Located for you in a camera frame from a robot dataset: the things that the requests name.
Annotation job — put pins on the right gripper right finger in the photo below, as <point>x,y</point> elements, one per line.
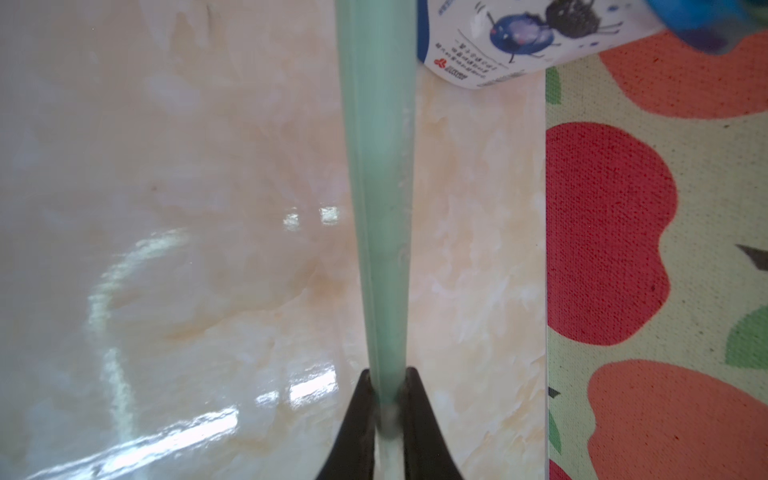
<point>425,452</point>

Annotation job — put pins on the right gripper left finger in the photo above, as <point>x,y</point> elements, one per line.
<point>352,456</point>

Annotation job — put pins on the grey spatula mint handle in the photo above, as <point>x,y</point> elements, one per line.
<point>377,43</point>

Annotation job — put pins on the blue lid yogurt cup floor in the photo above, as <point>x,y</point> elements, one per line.
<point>475,44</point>

